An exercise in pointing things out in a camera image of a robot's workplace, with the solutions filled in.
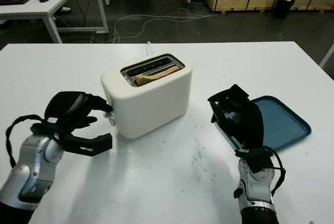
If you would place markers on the white slanted table leg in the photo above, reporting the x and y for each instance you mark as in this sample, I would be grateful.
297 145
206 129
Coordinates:
327 55

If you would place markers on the brown bread slice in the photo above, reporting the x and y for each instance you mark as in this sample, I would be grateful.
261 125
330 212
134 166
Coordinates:
147 79

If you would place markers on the blue plastic tray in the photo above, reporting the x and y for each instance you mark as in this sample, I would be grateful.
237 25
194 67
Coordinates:
284 124

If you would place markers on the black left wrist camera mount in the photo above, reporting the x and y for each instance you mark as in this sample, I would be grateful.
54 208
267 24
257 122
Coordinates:
96 143

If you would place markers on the black trash bin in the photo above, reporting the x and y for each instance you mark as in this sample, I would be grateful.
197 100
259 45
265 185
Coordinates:
283 8

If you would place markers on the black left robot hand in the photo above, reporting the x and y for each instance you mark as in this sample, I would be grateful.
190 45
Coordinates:
65 109

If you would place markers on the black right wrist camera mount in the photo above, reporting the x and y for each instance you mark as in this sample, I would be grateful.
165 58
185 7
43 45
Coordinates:
258 160

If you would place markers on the white shoe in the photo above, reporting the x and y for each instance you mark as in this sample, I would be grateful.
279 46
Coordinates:
65 9

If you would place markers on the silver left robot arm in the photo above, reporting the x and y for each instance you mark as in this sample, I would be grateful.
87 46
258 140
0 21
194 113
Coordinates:
34 171

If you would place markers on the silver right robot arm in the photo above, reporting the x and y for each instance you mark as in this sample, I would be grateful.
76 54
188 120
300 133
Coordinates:
258 190

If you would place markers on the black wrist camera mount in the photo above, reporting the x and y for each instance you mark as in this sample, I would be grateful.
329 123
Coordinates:
258 160
96 143

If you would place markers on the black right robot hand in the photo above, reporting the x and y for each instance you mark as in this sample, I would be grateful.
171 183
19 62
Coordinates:
250 127

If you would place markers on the white toaster lever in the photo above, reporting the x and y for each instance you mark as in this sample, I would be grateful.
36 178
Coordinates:
108 115

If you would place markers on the cream white two-slot toaster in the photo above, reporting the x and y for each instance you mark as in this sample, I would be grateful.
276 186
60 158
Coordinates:
148 109

